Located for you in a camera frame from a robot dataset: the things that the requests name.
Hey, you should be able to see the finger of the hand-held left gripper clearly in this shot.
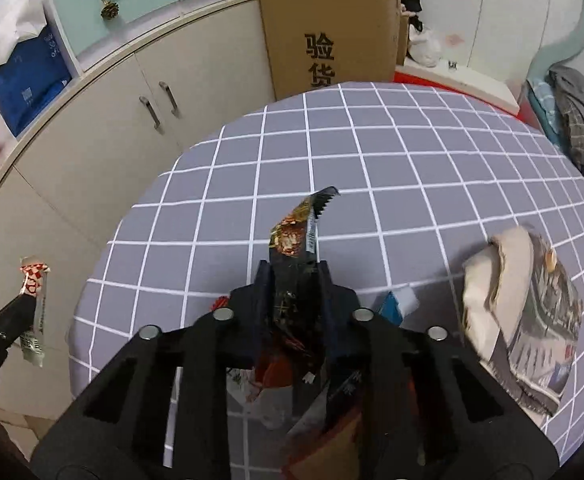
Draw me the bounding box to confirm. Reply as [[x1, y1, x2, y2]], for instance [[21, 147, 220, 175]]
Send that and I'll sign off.
[[0, 292, 40, 336]]

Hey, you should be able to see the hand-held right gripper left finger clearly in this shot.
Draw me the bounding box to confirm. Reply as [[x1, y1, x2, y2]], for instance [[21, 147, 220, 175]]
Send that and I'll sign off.
[[29, 260, 278, 480]]

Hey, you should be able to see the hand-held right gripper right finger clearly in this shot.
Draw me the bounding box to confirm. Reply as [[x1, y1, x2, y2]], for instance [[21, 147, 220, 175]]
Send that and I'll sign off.
[[316, 259, 560, 480]]

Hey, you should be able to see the red white checked wrapper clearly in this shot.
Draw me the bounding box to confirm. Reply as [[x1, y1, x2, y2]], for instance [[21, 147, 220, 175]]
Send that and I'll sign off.
[[18, 256, 52, 368]]

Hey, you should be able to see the small blue white packet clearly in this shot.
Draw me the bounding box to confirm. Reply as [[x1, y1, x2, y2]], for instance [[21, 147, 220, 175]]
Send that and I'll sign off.
[[377, 285, 420, 329]]

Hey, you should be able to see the dark brown snack wrapper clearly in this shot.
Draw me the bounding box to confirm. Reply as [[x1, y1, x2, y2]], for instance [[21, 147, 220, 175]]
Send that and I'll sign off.
[[267, 186, 341, 361]]

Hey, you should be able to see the dark red foil wrapper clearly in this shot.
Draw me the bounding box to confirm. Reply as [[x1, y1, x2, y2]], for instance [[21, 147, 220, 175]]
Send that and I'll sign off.
[[282, 360, 373, 480]]

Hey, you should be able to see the beige paper bag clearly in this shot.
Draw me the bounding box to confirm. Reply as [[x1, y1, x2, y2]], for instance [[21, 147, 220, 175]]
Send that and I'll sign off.
[[461, 226, 538, 361]]

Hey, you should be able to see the grey printed wrapper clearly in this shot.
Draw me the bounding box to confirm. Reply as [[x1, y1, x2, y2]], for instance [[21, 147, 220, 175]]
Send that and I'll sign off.
[[492, 237, 584, 417]]

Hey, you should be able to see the grey checked tablecloth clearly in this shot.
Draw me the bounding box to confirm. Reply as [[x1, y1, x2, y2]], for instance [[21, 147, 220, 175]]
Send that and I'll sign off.
[[67, 81, 584, 480]]

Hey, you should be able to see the long white low cabinet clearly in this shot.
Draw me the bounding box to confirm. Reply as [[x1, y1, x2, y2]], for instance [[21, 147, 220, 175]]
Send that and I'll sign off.
[[0, 0, 279, 413]]

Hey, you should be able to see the blue woven bag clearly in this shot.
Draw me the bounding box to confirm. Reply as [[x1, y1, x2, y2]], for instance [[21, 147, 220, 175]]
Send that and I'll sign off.
[[0, 25, 73, 138]]

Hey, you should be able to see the purple stair shelf unit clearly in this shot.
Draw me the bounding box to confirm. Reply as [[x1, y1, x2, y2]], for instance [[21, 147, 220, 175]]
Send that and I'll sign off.
[[42, 0, 259, 74]]

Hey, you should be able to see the white low board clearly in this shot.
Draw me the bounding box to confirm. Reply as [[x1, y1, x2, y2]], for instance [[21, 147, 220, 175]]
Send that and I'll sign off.
[[402, 57, 521, 111]]

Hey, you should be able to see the red plastic basin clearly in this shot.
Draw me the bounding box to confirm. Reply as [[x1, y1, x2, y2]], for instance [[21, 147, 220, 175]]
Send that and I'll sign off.
[[392, 72, 544, 134]]

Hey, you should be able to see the white crumpled plastic bag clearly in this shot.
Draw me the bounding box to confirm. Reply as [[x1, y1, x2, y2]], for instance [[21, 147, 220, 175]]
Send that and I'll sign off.
[[407, 27, 443, 68]]

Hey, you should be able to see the brown cardboard box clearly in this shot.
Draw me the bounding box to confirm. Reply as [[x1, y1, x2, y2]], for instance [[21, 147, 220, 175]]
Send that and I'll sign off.
[[257, 0, 409, 103]]

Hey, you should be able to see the blue checked pillow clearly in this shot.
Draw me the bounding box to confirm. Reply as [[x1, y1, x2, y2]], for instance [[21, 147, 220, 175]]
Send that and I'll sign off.
[[524, 77, 573, 151]]

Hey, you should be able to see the black clothing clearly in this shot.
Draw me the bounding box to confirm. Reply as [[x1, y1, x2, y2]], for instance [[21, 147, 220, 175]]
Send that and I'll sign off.
[[399, 0, 424, 34]]

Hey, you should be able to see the white wardrobe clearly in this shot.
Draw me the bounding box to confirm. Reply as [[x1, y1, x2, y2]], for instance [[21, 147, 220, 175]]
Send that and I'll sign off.
[[406, 0, 584, 96]]

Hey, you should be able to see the teal bunk bed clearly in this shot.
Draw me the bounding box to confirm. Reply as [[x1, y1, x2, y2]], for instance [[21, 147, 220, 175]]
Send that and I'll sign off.
[[522, 0, 584, 91]]

